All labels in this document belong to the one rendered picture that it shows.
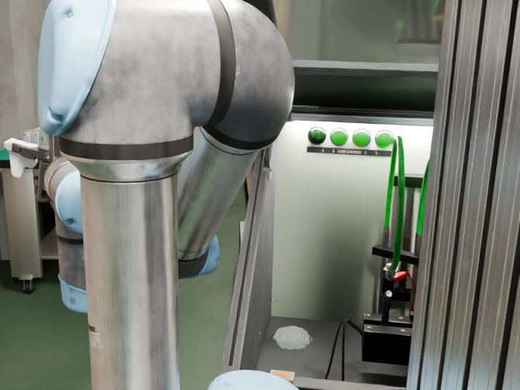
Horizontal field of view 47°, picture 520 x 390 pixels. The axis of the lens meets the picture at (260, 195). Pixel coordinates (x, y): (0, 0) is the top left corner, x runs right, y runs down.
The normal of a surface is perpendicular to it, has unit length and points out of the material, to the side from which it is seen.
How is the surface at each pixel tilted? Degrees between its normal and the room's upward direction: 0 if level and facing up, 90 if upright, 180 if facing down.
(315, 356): 0
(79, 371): 0
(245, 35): 63
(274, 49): 75
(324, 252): 90
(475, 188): 90
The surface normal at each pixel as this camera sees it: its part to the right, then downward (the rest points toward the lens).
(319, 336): 0.03, -0.96
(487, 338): -1.00, -0.02
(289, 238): -0.15, 0.26
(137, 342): 0.23, 0.26
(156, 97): 0.59, 0.26
